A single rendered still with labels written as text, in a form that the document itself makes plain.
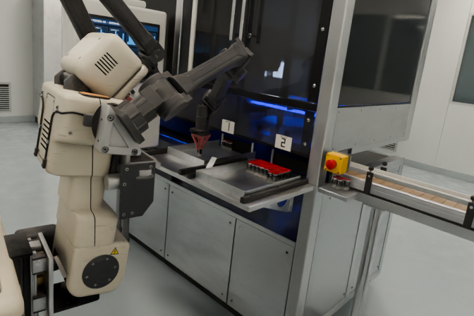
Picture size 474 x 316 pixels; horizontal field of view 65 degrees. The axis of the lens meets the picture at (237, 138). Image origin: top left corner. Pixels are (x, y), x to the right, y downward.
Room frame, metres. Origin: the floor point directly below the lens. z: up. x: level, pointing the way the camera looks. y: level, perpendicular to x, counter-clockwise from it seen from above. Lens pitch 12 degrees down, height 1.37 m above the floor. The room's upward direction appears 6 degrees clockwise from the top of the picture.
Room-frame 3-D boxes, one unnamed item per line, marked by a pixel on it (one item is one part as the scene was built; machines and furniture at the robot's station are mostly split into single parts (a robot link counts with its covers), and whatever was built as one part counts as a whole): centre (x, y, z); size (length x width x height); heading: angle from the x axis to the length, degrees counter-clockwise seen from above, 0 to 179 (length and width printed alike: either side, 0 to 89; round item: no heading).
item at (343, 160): (1.44, -0.41, 1.00); 0.08 x 0.07 x 0.07; 138
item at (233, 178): (1.43, -0.07, 0.90); 0.34 x 0.26 x 0.04; 138
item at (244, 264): (2.52, 0.09, 0.44); 2.06 x 1.00 x 0.88; 48
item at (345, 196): (1.46, -0.45, 0.87); 0.14 x 0.13 x 0.02; 138
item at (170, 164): (1.58, 0.03, 0.87); 0.70 x 0.48 x 0.02; 48
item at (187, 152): (1.75, 0.11, 0.90); 0.34 x 0.26 x 0.04; 138
